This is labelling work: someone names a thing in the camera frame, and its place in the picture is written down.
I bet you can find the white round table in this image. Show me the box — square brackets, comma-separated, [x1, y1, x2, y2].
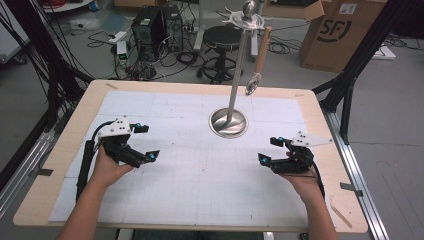
[42, 0, 95, 14]

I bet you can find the black round stool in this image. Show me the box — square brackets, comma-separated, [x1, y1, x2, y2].
[196, 25, 245, 85]

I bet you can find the black computer tower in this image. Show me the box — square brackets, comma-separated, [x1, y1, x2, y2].
[161, 3, 185, 53]
[130, 5, 167, 63]

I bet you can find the white grid mat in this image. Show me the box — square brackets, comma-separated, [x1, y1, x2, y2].
[48, 90, 313, 228]

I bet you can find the aluminium rail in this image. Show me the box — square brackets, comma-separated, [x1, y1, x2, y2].
[323, 109, 390, 240]
[0, 128, 58, 219]

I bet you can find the coiled black cable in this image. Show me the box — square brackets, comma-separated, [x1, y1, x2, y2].
[175, 51, 199, 67]
[266, 35, 292, 56]

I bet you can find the open cardboard box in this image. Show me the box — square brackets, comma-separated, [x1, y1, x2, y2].
[262, 0, 326, 22]

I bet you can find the black metal frame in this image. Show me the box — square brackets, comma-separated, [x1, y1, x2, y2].
[0, 0, 95, 193]
[312, 0, 418, 146]

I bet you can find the person's right hand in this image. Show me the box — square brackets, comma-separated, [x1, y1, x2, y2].
[277, 150, 327, 202]

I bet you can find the white metal post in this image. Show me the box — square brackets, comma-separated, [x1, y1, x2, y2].
[192, 0, 206, 53]

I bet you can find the small white device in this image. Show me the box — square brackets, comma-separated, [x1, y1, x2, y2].
[115, 40, 130, 67]

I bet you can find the black tape piece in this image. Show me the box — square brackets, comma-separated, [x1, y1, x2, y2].
[339, 182, 364, 198]
[27, 167, 55, 178]

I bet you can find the wooden table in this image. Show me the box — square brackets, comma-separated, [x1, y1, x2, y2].
[13, 79, 370, 234]

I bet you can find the thin wooden stick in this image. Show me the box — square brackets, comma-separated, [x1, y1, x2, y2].
[329, 204, 353, 230]

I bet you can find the person's left hand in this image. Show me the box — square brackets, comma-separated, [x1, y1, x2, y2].
[90, 145, 135, 189]

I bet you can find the white power strip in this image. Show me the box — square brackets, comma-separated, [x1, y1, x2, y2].
[370, 45, 397, 62]
[107, 30, 130, 45]

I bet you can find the large cardboard box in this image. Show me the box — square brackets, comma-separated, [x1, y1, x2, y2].
[298, 0, 390, 74]

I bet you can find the metal stand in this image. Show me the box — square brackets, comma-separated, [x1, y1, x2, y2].
[208, 0, 267, 140]

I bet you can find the metal ladle with wooden handle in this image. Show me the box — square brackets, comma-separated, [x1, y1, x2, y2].
[244, 25, 273, 97]

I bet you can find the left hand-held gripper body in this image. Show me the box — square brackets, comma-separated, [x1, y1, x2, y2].
[96, 115, 146, 170]

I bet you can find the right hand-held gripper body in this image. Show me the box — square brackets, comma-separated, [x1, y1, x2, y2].
[269, 130, 335, 175]

